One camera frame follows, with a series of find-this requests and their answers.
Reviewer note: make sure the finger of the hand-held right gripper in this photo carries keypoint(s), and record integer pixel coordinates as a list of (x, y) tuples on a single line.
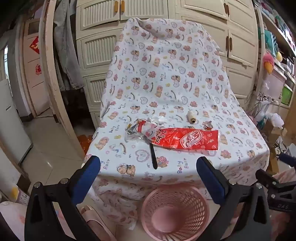
[(288, 159), (270, 183)]

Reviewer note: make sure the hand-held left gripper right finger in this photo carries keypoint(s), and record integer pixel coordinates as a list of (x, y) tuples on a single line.
[(208, 173)]

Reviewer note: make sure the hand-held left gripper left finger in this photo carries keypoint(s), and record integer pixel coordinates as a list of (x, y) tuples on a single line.
[(92, 166)]

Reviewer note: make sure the red snack wrapper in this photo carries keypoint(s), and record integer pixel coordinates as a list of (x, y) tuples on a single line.
[(189, 139)]

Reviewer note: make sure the small clear candy wrapper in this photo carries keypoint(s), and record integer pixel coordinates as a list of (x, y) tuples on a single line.
[(209, 126)]

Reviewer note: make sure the pink plastic basket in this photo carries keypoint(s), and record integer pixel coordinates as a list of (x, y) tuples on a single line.
[(161, 201)]

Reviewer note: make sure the person's right leg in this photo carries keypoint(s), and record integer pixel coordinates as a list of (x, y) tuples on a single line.
[(284, 227)]

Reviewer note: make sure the orange plastic bag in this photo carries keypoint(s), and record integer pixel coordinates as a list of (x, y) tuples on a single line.
[(85, 141)]

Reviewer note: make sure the white plastic bag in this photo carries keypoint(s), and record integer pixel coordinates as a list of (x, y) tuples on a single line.
[(276, 119)]

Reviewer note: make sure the pink slipper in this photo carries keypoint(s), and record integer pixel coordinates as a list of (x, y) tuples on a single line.
[(97, 220)]

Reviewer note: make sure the black stick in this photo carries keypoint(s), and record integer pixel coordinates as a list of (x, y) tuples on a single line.
[(153, 157)]

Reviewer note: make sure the cream thread spool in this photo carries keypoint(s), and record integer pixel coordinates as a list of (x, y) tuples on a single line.
[(190, 115)]

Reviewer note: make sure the green storage box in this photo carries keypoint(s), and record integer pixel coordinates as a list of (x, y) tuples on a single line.
[(286, 95)]

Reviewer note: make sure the white crumpled tissue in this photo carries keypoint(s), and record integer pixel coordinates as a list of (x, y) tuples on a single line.
[(160, 120)]

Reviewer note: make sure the cardboard box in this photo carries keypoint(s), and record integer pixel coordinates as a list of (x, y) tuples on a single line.
[(16, 192)]

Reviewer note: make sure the white fridge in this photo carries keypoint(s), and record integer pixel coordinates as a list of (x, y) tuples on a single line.
[(11, 120)]

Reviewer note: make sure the pink door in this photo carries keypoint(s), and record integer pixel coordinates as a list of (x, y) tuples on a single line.
[(34, 92)]

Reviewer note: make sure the pink plush toy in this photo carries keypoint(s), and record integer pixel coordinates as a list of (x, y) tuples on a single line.
[(268, 62)]

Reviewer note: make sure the bear print cloth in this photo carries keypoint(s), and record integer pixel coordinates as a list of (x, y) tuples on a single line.
[(166, 76)]

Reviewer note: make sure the red paper decoration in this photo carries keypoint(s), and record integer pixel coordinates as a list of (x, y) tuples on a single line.
[(34, 43), (38, 69)]

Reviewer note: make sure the cream wardrobe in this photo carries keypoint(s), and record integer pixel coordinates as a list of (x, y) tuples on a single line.
[(97, 51)]

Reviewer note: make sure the hanging grey clothes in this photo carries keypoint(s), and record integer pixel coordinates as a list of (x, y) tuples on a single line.
[(67, 46)]

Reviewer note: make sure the storage shelf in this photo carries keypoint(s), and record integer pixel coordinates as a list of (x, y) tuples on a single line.
[(277, 34)]

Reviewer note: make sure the wooden door frame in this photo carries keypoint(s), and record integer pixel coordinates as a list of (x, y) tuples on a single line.
[(49, 69)]

